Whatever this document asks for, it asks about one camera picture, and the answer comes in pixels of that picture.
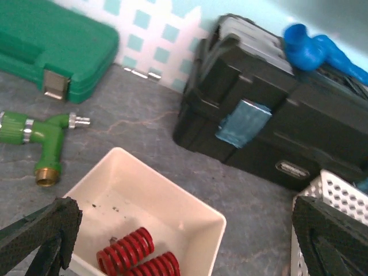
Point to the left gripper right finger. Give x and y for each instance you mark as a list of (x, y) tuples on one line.
[(332, 243)]

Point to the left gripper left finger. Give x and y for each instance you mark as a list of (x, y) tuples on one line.
[(52, 230)]

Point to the white spring tray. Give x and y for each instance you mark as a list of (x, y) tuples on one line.
[(121, 194)]

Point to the red spring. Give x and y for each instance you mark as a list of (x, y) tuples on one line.
[(163, 265), (123, 254)]

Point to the white perforated basket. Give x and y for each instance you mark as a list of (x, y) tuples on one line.
[(336, 193)]

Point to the black toolbox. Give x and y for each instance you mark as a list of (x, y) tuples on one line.
[(246, 106)]

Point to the green tool case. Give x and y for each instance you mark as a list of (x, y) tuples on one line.
[(64, 53)]

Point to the green hose nozzle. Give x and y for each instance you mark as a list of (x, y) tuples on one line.
[(18, 128)]

